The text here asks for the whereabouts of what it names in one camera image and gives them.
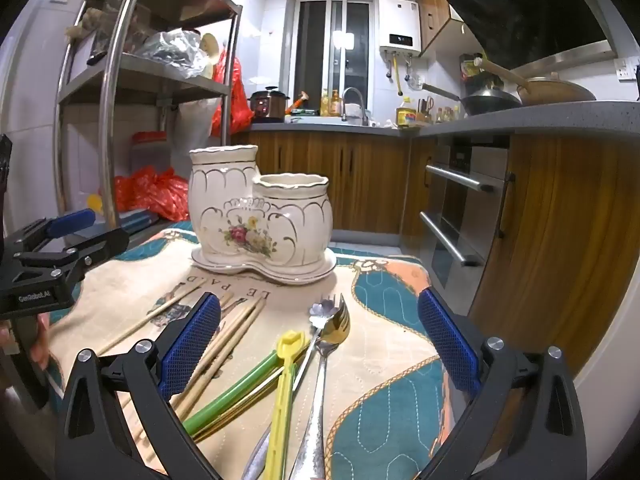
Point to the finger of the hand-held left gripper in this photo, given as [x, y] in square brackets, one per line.
[70, 222]
[100, 246]

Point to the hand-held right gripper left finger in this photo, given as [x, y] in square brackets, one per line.
[192, 345]

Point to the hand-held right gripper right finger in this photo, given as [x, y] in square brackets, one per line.
[447, 345]

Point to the yellow plastic spoon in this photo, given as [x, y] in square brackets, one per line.
[277, 410]

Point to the gold fork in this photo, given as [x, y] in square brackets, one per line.
[344, 310]

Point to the white floral ceramic utensil holder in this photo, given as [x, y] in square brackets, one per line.
[225, 200]

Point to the person's left hand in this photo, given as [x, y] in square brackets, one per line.
[40, 345]

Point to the quilted printed mat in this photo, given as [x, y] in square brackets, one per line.
[390, 360]

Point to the crumpled red plastic bag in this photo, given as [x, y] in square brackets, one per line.
[150, 192]

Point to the red-lidded plastic container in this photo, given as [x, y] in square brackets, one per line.
[147, 147]

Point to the built-in steel oven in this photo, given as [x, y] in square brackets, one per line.
[460, 215]

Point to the flower-headed silver spoon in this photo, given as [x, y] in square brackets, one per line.
[320, 308]

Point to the white plastic bag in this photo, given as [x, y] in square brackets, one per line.
[192, 120]

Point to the metal shelf rack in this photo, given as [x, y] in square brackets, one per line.
[150, 66]

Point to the wooden lower cabinets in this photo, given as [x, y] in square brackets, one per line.
[360, 180]

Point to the hanging red plastic bag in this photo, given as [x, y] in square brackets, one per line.
[230, 95]

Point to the clear plastic bag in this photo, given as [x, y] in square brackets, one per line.
[175, 52]

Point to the yellow oil bottle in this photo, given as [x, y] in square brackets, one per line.
[407, 114]

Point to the orange kitchen tool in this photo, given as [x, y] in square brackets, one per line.
[300, 101]

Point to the grey kitchen countertop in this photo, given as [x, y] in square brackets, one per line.
[550, 120]

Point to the dark wok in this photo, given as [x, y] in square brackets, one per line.
[487, 101]

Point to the metal sink faucet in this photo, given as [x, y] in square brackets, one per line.
[355, 102]

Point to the metal pan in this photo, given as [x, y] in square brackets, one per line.
[555, 91]

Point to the wooden spatula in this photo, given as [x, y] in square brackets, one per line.
[500, 72]

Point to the kitchen window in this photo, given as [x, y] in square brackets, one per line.
[332, 42]

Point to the white water heater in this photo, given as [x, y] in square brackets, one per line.
[399, 25]

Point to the wooden upper cabinet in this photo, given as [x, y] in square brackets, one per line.
[435, 5]

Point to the black range hood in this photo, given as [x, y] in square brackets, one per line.
[530, 10]

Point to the curved metal tube frame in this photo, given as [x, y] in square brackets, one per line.
[116, 110]

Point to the wall socket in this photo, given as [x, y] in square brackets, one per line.
[627, 68]

